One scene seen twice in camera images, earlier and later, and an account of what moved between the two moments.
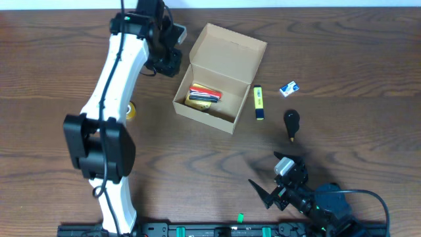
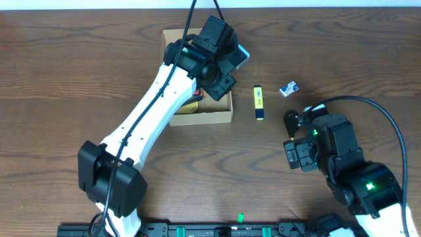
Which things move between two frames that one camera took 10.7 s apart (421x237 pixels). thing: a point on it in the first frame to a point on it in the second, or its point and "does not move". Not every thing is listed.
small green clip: (240, 218) does not move
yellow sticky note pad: (197, 103) to (188, 108)
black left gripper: (168, 62) to (225, 84)
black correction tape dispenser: (291, 118) does not move
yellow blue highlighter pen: (258, 102) does not move
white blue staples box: (289, 88) does not move
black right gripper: (284, 189) to (301, 154)
